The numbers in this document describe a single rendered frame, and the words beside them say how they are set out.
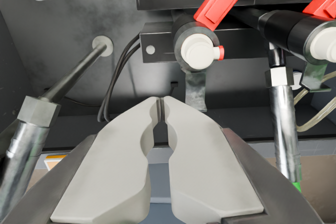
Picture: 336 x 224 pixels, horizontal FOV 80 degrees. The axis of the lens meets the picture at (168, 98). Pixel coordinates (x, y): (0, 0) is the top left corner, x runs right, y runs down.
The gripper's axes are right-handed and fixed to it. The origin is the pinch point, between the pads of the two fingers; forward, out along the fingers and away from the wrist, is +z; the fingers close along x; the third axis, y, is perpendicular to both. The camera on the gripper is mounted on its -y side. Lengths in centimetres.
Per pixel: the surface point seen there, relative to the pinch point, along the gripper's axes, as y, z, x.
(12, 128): 2.6, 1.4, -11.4
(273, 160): 127, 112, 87
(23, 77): 8.6, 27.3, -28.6
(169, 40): -0.5, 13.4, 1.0
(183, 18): -4.0, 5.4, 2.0
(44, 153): 19.4, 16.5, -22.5
